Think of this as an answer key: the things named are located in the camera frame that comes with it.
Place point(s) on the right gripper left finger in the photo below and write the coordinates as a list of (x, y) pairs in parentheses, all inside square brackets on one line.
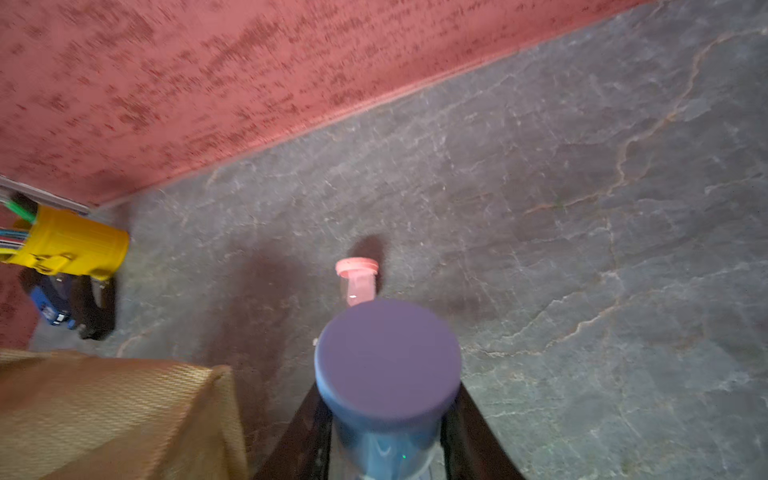
[(304, 450)]

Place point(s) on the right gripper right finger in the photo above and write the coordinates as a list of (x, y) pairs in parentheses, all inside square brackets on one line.
[(471, 450)]

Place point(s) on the blue sand timer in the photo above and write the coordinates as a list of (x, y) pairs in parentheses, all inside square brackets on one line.
[(388, 370)]

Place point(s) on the pink sand timer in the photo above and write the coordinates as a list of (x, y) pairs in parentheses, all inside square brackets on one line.
[(359, 279)]

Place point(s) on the blue stapler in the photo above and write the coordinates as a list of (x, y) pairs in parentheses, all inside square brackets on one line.
[(51, 296)]

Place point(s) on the black staple box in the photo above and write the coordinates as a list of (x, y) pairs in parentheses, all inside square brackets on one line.
[(93, 307)]

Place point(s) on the yellow pen cup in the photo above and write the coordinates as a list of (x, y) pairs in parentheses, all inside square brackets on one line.
[(62, 242)]

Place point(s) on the pens in cup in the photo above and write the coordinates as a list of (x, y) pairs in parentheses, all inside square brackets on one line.
[(24, 212)]

